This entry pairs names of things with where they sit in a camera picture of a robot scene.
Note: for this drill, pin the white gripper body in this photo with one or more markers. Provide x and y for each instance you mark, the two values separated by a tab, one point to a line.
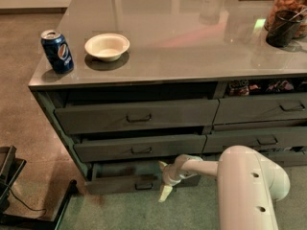
172	174

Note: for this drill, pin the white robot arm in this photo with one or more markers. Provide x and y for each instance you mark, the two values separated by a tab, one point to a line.
248	185

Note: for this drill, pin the grey drawer cabinet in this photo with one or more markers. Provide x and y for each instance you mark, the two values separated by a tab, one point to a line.
179	50

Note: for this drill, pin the snack bag in drawer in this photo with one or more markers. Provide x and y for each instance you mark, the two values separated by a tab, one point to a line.
238	88

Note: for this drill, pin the white bowl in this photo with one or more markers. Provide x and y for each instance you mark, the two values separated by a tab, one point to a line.
107	47

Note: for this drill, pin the black stand base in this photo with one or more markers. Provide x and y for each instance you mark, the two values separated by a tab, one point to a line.
23	204

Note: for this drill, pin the blue Pepsi can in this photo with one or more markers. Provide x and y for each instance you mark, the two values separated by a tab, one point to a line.
57	51

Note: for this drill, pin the black mesh cup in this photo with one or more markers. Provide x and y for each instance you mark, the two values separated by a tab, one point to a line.
284	27

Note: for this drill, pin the clear snack jar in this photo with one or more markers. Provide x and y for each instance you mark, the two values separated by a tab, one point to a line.
281	5

